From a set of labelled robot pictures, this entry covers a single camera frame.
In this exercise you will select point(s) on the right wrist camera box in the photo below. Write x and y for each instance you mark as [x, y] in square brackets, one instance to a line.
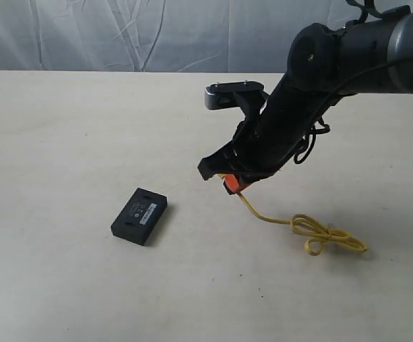
[220, 96]

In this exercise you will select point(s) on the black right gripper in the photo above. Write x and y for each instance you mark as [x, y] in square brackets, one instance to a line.
[257, 151]

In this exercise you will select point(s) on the black rectangular box device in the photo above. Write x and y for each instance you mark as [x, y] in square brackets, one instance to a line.
[139, 216]

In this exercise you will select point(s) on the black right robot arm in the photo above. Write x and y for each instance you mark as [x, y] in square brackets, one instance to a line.
[323, 67]

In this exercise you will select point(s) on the grey wrinkled backdrop cloth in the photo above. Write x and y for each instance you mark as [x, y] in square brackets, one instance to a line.
[158, 36]

